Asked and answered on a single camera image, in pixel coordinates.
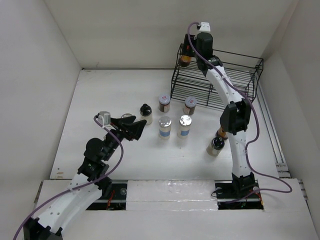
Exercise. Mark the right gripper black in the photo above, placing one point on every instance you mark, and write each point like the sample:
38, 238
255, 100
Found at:
186, 42

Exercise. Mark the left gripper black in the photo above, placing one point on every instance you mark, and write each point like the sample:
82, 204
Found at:
128, 129

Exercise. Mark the red lid sauce jar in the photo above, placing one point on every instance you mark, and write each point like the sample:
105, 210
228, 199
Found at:
185, 58
221, 134

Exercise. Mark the silver lid bead bottle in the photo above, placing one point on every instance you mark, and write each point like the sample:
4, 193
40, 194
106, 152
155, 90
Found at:
184, 126
165, 124

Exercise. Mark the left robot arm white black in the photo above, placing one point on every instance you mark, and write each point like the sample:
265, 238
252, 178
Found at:
90, 182

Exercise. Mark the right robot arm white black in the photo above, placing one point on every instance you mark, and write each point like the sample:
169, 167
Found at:
235, 117

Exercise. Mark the clear glass jar silver rim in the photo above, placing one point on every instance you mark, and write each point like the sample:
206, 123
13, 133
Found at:
126, 115

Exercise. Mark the black cap white powder bottle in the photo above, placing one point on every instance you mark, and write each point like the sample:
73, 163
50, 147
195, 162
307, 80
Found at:
146, 113

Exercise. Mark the white lid dark sauce jar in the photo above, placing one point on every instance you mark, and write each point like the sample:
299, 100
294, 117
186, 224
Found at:
164, 101

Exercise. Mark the white lid brown sauce jar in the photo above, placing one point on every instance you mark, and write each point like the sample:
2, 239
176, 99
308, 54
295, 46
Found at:
190, 104

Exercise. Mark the black cap beige spice bottle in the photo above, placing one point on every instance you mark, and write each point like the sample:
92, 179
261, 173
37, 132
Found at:
215, 146

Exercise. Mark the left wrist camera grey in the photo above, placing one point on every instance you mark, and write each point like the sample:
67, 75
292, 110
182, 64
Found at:
104, 118

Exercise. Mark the black wire rack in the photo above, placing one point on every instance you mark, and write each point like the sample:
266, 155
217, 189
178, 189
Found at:
244, 72

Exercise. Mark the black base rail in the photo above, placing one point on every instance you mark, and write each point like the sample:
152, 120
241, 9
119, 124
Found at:
174, 196

